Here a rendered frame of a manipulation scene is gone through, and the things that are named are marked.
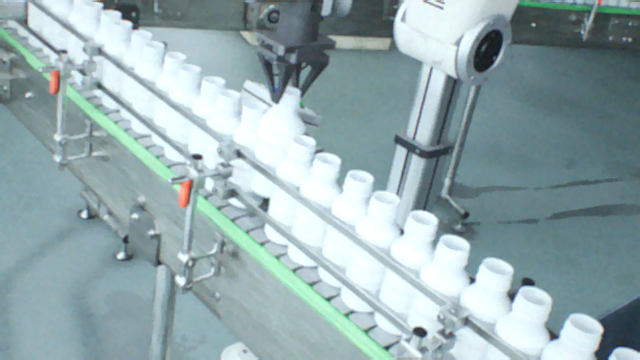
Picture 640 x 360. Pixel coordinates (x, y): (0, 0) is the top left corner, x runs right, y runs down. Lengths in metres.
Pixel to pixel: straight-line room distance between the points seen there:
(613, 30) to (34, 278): 2.53
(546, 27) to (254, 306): 2.40
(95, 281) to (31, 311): 0.25
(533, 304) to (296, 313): 0.38
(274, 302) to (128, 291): 1.61
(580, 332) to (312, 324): 0.39
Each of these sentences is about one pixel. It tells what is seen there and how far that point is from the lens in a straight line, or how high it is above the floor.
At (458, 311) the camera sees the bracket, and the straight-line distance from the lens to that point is 0.90.
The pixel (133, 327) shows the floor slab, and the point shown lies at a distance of 2.57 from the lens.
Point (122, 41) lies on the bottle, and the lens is 1.49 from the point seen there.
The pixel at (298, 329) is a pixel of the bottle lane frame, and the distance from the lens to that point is 1.12.
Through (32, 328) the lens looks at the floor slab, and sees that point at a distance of 2.57.
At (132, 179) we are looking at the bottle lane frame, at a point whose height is 0.93.
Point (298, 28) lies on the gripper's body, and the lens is 1.07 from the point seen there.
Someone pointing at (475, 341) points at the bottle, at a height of 1.08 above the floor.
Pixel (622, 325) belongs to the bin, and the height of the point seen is 0.90.
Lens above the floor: 1.61
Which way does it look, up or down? 27 degrees down
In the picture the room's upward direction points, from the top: 11 degrees clockwise
